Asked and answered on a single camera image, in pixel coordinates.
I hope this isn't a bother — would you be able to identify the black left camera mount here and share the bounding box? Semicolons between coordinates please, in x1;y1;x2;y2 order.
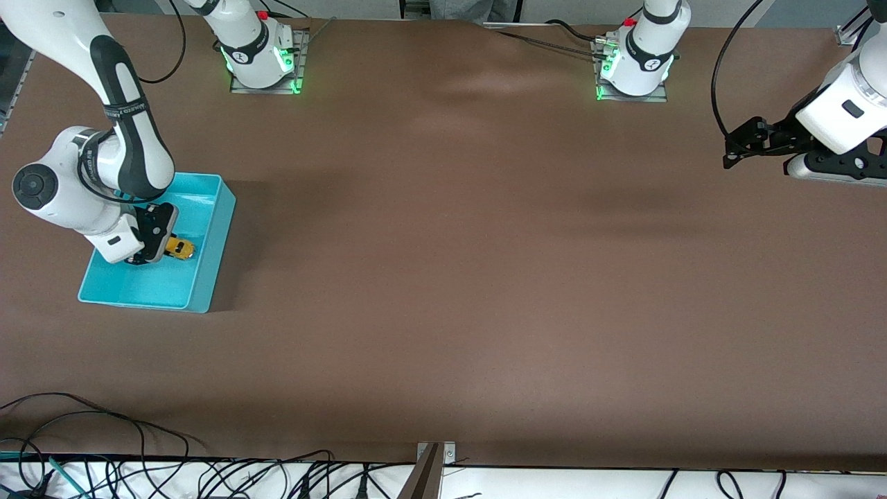
804;132;887;180

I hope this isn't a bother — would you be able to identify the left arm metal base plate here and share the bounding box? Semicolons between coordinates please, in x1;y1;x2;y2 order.
592;38;669;103

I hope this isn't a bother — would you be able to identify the turquoise plastic bin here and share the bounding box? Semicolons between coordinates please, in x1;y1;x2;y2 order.
78;173;236;314

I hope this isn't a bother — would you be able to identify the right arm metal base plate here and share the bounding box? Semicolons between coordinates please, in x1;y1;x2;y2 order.
230;28;309;94

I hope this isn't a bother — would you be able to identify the person in grey trousers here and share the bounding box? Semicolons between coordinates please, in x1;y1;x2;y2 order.
428;0;519;23

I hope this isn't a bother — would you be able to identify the long black floor cable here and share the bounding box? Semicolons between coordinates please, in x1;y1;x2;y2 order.
0;393;209;458
0;411;148;462

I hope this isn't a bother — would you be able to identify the black base power cable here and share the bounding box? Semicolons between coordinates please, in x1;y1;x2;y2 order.
546;19;598;42

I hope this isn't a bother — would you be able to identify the teal handled tool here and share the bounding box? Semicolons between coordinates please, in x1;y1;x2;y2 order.
47;456;91;499

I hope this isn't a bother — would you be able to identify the silver table edge bracket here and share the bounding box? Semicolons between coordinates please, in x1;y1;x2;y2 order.
416;441;457;466

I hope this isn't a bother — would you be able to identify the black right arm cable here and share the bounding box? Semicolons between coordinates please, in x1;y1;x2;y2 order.
139;0;186;85
76;132;146;206

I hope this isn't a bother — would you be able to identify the dark grey metal bar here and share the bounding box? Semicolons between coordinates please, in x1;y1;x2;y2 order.
396;444;444;499

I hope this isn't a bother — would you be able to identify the grey braided cable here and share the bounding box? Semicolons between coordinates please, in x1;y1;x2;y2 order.
495;29;604;58

